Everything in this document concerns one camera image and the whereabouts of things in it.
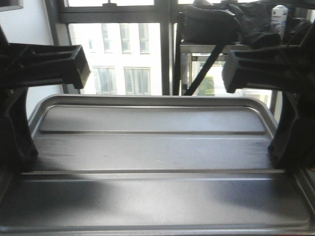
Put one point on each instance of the black bag on shelf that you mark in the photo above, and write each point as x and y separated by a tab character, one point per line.
220	25

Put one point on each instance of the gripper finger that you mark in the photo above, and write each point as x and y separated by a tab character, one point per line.
27	65
293	145
17	150
282	68

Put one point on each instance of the small silver ribbed tray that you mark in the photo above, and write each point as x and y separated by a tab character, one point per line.
154	166

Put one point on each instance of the white plastic bottle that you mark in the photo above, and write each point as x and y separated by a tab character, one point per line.
279	15

